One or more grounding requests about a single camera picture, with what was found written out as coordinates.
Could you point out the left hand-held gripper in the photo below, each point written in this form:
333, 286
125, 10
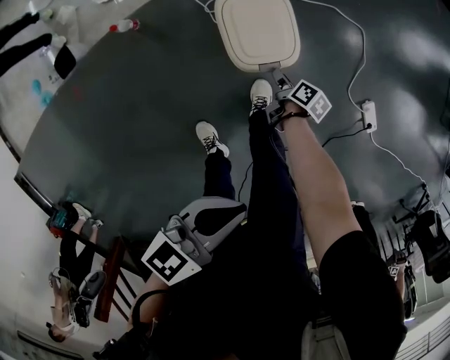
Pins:
168, 258

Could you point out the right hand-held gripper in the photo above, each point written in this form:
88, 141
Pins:
309, 100

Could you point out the beige plastic trash bin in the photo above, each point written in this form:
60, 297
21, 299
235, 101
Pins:
258, 31

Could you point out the person's left forearm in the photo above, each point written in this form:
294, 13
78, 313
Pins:
147, 286

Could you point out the person's right forearm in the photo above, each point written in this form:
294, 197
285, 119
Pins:
316, 175

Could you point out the person's right white shoe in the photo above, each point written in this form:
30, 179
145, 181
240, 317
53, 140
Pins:
262, 93

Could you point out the person's white shoe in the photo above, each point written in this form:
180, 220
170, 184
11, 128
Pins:
262, 93
207, 135

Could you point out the person's left leg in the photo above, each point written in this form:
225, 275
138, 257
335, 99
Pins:
218, 175

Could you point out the person's left white shoe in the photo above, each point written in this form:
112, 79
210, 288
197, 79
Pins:
207, 135

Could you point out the person's black shirt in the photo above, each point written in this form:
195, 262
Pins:
246, 302

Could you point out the white power strip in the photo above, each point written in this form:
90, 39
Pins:
370, 116

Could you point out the red-brown wooden chair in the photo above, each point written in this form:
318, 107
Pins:
109, 277

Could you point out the teal and red box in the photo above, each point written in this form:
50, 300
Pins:
60, 221

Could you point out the white waist pouch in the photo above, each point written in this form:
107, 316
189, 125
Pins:
318, 341

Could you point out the red-capped plastic bottle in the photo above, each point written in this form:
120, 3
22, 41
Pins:
123, 26

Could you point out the black tripod stand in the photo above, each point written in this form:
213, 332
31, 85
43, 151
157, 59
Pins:
415, 207

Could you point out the blue plastic bag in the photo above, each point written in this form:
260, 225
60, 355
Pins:
45, 98

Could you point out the black square container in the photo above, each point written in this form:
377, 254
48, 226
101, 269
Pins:
65, 62

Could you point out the black backpack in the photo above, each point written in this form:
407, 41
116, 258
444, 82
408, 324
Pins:
432, 246

